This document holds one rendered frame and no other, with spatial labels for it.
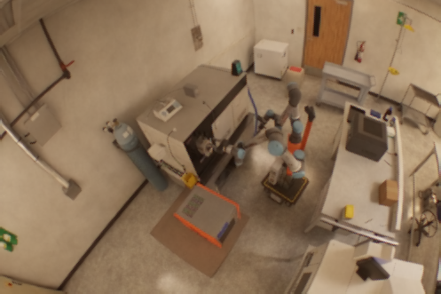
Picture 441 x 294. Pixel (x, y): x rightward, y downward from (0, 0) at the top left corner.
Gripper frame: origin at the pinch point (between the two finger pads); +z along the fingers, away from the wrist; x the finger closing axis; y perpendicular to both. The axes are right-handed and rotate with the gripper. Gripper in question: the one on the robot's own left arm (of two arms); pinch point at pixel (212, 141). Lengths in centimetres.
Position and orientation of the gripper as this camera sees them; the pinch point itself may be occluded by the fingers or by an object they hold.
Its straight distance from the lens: 170.5
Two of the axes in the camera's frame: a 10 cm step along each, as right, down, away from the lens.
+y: 1.2, 6.8, 7.2
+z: -8.4, -3.2, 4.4
